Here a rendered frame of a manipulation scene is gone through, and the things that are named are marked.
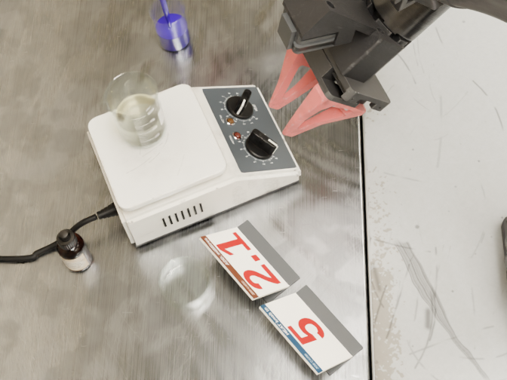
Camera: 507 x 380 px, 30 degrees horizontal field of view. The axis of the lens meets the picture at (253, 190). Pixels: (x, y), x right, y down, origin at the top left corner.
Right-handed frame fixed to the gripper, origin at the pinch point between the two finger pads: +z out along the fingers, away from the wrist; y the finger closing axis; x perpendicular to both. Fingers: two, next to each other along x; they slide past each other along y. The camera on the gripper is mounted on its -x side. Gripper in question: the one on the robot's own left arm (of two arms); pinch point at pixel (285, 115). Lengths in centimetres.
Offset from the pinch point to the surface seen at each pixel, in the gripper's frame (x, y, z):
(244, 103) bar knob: 3.9, -7.3, 6.0
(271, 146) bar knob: 4.7, -1.4, 5.8
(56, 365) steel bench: -9.8, 10.0, 32.0
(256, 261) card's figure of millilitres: 4.2, 8.3, 13.4
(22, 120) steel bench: -6.6, -20.5, 28.4
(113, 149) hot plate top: -7.6, -6.5, 15.9
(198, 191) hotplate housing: -1.9, 0.8, 12.2
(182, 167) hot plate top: -3.8, -1.5, 11.4
